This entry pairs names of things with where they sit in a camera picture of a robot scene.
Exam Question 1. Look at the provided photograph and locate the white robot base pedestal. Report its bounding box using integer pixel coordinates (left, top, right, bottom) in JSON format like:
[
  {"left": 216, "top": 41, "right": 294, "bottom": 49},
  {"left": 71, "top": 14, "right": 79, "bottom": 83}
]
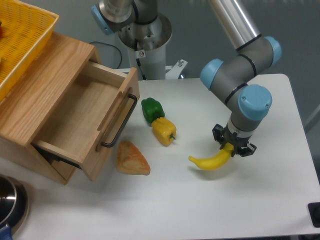
[{"left": 118, "top": 13, "right": 172, "bottom": 80}]

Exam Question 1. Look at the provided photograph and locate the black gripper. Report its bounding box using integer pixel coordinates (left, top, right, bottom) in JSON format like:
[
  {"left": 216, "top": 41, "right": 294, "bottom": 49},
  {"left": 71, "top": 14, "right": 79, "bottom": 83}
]
[{"left": 212, "top": 124, "right": 257, "bottom": 157}]

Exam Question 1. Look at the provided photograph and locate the white mounting bracket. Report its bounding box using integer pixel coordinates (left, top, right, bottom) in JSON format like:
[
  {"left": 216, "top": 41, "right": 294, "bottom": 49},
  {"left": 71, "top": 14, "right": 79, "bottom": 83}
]
[{"left": 165, "top": 59, "right": 188, "bottom": 80}]

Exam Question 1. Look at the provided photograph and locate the wooden drawer cabinet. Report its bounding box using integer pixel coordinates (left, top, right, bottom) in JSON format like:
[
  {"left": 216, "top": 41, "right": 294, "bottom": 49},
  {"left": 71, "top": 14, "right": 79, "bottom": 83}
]
[{"left": 0, "top": 31, "right": 102, "bottom": 186}]

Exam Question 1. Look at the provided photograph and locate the yellow bell pepper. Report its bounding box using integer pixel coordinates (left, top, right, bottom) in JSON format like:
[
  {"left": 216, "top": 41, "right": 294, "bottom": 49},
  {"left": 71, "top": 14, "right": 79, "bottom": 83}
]
[{"left": 151, "top": 117, "right": 177, "bottom": 147}]

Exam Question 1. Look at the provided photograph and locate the black cable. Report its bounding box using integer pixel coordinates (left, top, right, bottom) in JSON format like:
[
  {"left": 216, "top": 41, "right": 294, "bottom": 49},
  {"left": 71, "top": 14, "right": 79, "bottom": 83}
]
[{"left": 88, "top": 40, "right": 123, "bottom": 69}]

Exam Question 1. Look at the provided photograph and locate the black metal pot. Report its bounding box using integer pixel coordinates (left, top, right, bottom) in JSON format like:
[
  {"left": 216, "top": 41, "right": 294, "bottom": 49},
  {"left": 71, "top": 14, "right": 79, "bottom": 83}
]
[{"left": 0, "top": 174, "right": 30, "bottom": 235}]

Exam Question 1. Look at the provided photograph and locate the toasted bread piece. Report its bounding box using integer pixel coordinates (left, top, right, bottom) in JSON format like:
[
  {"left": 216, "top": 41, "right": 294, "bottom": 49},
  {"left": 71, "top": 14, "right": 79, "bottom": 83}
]
[{"left": 116, "top": 141, "right": 151, "bottom": 176}]

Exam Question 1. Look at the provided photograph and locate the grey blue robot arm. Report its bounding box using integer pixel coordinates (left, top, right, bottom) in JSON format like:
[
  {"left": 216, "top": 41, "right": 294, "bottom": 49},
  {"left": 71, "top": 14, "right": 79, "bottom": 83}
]
[{"left": 91, "top": 0, "right": 282, "bottom": 157}]

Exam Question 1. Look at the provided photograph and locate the yellow plastic basket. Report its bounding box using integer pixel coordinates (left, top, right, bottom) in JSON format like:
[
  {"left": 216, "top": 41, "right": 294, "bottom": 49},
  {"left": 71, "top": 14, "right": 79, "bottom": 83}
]
[{"left": 0, "top": 0, "right": 59, "bottom": 99}]

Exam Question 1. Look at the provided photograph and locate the green bell pepper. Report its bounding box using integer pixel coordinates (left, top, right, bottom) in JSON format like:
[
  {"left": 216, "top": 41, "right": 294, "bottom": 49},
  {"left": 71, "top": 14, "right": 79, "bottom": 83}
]
[{"left": 141, "top": 97, "right": 165, "bottom": 124}]

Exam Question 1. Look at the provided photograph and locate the yellow banana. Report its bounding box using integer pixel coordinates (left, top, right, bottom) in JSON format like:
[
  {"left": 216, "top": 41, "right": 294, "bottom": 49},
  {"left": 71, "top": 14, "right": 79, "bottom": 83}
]
[{"left": 188, "top": 143, "right": 234, "bottom": 171}]

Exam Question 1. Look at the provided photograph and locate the blue object at corner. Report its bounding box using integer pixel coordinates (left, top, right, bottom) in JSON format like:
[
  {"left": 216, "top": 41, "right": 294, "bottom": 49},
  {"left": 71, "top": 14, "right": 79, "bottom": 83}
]
[{"left": 0, "top": 224, "right": 13, "bottom": 240}]

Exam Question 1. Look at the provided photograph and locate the open wooden drawer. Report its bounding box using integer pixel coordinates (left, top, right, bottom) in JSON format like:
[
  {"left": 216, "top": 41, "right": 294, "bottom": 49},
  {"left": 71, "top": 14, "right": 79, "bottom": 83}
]
[{"left": 32, "top": 61, "right": 140, "bottom": 181}]

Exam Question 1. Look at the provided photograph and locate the black drawer handle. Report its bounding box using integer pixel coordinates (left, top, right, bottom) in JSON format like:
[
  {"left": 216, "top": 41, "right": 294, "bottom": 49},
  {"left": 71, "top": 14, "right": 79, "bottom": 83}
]
[{"left": 99, "top": 93, "right": 138, "bottom": 148}]

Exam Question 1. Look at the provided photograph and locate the black object at table edge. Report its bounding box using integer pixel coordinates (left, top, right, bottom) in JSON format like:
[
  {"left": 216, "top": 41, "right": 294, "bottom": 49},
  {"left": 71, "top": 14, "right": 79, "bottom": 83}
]
[{"left": 307, "top": 202, "right": 320, "bottom": 228}]

